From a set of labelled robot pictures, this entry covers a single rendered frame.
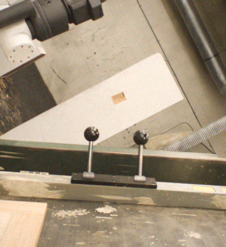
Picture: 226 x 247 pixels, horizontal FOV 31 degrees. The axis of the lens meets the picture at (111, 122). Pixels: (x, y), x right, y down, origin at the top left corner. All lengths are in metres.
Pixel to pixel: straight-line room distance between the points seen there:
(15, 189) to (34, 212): 0.13
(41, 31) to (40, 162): 0.43
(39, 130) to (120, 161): 3.45
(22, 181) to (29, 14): 0.37
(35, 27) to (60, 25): 0.05
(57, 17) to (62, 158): 0.45
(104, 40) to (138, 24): 0.81
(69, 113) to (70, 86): 4.43
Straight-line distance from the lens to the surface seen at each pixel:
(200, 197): 0.97
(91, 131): 0.96
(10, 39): 0.88
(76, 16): 0.91
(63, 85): 8.93
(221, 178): 1.24
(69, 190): 0.94
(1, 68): 5.85
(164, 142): 6.60
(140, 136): 0.96
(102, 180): 0.94
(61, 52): 8.93
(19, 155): 1.18
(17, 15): 0.87
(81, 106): 4.48
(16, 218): 0.82
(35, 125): 4.59
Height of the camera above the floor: 1.57
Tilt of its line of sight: 4 degrees down
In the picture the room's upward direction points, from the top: 62 degrees clockwise
